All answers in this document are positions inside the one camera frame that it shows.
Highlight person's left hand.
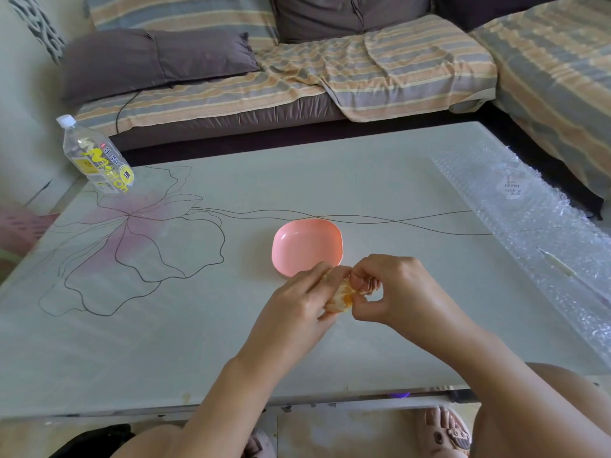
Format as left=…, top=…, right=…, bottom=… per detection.
left=235, top=262, right=353, bottom=378

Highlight person's right hand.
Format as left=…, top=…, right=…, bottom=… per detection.
left=350, top=254, right=473, bottom=343

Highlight peeled orange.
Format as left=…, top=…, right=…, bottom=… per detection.
left=323, top=268, right=369, bottom=314

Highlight person's left forearm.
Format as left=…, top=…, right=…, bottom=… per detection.
left=176, top=350, right=310, bottom=458

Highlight person's right forearm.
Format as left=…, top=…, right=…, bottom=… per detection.
left=403, top=325, right=600, bottom=458

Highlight pink plastic plate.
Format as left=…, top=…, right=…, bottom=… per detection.
left=271, top=220, right=345, bottom=278

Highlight beige right sandal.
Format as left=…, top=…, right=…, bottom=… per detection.
left=413, top=406, right=474, bottom=458

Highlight beige sandal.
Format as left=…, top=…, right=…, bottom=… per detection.
left=242, top=428, right=278, bottom=458
left=413, top=406, right=474, bottom=458

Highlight beige left sandal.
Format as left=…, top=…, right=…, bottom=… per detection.
left=242, top=428, right=278, bottom=458

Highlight bubble wrap sheet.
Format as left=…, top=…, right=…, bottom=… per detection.
left=432, top=138, right=611, bottom=372

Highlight white paper label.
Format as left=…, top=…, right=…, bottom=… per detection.
left=502, top=175, right=525, bottom=201

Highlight thin white stick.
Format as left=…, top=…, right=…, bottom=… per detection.
left=536, top=247, right=579, bottom=278

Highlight dark sofa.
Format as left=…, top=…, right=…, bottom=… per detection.
left=60, top=0, right=611, bottom=221

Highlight person's left leg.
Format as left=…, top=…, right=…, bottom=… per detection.
left=109, top=422, right=192, bottom=458

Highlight person's leg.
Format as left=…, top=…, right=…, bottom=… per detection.
left=109, top=422, right=192, bottom=458
left=470, top=361, right=611, bottom=458

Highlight person's right leg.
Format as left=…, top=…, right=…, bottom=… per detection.
left=470, top=361, right=611, bottom=458

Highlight striped sofa cover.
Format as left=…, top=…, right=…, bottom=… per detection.
left=470, top=0, right=611, bottom=202
left=75, top=14, right=498, bottom=136

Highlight black shorts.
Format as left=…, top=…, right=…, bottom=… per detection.
left=48, top=423, right=137, bottom=458

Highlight clear bottle with yellow label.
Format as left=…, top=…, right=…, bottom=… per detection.
left=56, top=114, right=135, bottom=196

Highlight grey back cushion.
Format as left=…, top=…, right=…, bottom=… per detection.
left=269, top=0, right=434, bottom=45

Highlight large grey pillow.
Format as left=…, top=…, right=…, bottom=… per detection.
left=60, top=28, right=261, bottom=108

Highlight pink plastic basket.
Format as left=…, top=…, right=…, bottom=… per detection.
left=0, top=204, right=60, bottom=264

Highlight dark purple back cushion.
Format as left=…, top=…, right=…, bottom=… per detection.
left=431, top=0, right=576, bottom=33

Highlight striped back cushion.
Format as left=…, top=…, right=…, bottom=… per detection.
left=85, top=0, right=280, bottom=49

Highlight grey patterned curtain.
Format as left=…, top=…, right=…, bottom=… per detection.
left=7, top=0, right=67, bottom=66

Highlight black cable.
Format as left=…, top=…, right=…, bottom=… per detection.
left=116, top=30, right=159, bottom=137

